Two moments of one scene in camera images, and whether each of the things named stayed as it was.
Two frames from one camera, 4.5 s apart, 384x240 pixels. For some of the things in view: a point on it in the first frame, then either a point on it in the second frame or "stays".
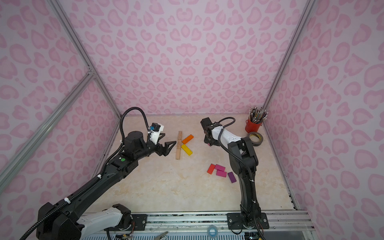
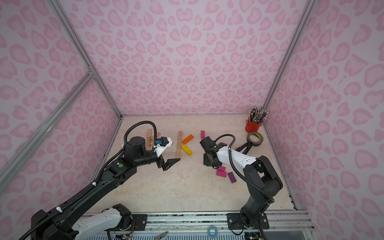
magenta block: (219, 167) stays
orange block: (187, 139) stays
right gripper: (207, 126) → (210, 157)
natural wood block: (179, 144) stays
